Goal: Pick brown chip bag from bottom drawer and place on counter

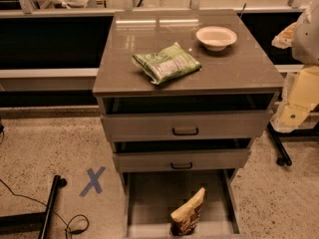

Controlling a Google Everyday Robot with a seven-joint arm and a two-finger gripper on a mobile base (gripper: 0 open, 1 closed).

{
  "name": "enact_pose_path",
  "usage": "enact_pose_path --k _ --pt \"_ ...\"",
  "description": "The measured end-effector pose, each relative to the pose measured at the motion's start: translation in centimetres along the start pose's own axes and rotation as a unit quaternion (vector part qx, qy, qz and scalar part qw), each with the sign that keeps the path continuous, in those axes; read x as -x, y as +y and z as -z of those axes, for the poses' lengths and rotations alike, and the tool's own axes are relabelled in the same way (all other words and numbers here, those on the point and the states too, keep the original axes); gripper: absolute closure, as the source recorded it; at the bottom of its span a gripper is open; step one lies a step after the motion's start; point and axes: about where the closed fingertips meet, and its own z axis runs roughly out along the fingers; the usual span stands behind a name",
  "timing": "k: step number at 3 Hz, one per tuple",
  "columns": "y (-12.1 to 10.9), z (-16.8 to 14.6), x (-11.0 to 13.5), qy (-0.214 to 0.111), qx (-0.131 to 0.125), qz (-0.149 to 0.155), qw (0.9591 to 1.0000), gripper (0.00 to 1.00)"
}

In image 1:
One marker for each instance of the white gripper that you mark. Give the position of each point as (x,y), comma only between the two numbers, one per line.
(307,39)

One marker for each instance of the brown chip bag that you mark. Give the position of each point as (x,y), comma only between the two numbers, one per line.
(185,218)

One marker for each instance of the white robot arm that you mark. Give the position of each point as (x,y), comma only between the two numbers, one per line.
(305,49)

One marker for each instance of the grey top drawer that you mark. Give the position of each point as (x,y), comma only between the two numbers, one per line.
(181,126)

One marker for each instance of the grey drawer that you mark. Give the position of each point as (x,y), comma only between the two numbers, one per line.
(153,196)
(181,126)
(180,160)

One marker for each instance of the green chip bag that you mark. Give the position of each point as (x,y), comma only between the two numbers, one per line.
(170,63)

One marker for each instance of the grey drawer cabinet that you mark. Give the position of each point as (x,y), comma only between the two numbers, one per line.
(240,78)

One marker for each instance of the grey middle drawer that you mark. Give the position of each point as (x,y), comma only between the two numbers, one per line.
(180,160)

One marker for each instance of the grey bottom drawer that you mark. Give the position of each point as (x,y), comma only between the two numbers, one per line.
(153,196)

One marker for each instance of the white paper bowl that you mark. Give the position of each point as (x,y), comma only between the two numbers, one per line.
(215,38)

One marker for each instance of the black stand leg right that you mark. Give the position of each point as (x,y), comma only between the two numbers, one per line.
(283,156)

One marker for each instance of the black stand leg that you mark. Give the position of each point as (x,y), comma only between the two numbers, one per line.
(283,156)
(39,221)

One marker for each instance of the metal window railing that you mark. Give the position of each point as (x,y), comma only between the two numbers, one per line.
(159,0)

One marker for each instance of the blue tape cross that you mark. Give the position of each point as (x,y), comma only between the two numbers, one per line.
(94,177)

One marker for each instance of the black stand leg left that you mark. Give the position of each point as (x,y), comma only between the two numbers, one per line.
(39,221)

